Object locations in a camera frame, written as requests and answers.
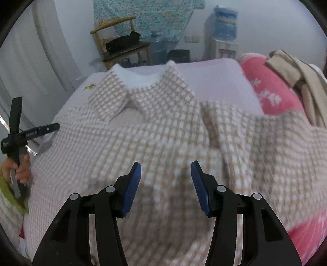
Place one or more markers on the wrapped blue water bottle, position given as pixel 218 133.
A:
pixel 224 25

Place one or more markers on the person's left hand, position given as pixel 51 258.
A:
pixel 23 171

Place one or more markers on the wooden chair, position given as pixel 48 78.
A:
pixel 127 55

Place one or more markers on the person's left forearm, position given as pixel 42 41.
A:
pixel 12 195

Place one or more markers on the black bag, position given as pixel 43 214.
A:
pixel 122 41

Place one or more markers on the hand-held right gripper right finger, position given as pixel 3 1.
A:
pixel 200 189

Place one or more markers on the wall socket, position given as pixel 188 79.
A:
pixel 191 38

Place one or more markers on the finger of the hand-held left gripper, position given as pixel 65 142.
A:
pixel 43 129

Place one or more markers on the beige white checkered blanket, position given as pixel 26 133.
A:
pixel 153 138

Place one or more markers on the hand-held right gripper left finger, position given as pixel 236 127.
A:
pixel 132 189

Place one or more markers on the pink floral blanket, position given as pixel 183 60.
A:
pixel 268 84

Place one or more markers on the black trash bin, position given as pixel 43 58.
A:
pixel 178 55

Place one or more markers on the beige clothes pile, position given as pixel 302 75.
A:
pixel 288 66

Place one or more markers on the white curtain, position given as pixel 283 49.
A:
pixel 30 64

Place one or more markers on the white garment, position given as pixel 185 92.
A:
pixel 318 68

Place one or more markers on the teal floral cloth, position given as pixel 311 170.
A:
pixel 153 15

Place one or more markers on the white water dispenser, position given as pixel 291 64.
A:
pixel 224 50

